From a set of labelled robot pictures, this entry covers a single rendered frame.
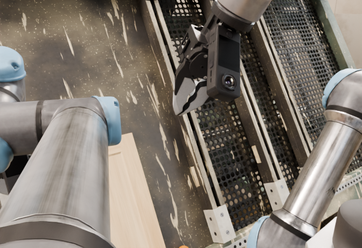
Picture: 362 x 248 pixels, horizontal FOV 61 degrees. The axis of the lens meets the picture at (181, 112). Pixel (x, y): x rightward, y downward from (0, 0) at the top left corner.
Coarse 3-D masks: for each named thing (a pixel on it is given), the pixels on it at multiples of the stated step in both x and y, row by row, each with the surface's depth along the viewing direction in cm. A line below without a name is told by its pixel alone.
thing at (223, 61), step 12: (216, 36) 46; (228, 36) 47; (216, 48) 45; (228, 48) 46; (216, 60) 44; (228, 60) 46; (216, 72) 44; (228, 72) 45; (216, 84) 43; (228, 84) 44; (216, 96) 44; (228, 96) 44
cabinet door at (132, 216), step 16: (128, 144) 112; (112, 160) 107; (128, 160) 110; (112, 176) 106; (128, 176) 108; (144, 176) 111; (112, 192) 104; (128, 192) 107; (144, 192) 109; (112, 208) 103; (128, 208) 105; (144, 208) 108; (112, 224) 102; (128, 224) 104; (144, 224) 106; (112, 240) 100; (128, 240) 102; (144, 240) 105; (160, 240) 107
